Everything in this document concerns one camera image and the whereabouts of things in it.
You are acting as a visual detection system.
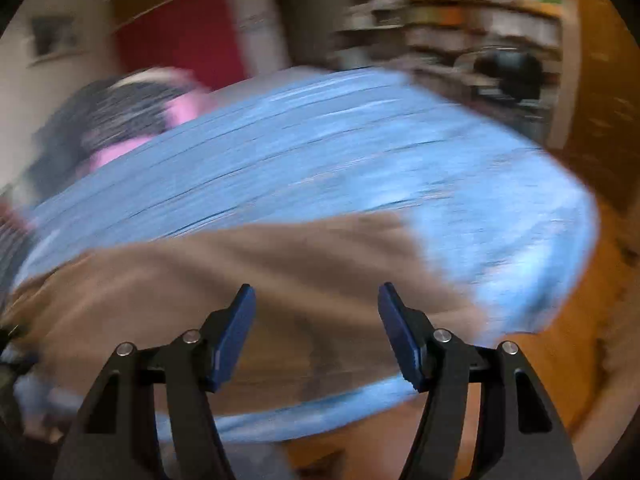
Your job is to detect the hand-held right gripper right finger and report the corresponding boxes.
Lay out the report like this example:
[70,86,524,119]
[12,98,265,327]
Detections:
[377,282,583,480]

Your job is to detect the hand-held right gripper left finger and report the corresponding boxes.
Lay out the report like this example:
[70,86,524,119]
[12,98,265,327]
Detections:
[52,284,257,480]

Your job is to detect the brown fleece pants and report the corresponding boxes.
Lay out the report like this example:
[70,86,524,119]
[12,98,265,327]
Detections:
[0,212,496,418]

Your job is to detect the light blue patterned bedspread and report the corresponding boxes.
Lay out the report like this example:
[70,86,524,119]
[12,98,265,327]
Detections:
[10,67,601,443]

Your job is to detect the plaid pillow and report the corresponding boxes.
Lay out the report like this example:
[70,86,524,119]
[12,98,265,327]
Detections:
[0,220,33,306]

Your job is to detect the leopard print pink cloth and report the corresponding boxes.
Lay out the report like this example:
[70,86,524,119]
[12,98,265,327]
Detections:
[30,67,216,181]

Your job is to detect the black bag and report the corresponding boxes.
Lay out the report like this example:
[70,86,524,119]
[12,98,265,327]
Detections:
[472,50,546,103]

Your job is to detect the red curtain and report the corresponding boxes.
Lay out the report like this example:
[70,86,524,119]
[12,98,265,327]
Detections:
[112,0,246,93]

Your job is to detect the cluttered storage shelf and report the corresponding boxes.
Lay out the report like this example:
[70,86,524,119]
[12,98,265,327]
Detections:
[332,0,566,146]

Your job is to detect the wooden door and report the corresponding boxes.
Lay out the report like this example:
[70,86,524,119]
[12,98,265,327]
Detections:
[545,0,640,211]

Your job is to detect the framed wall picture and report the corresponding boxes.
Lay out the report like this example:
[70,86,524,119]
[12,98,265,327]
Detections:
[27,14,81,66]

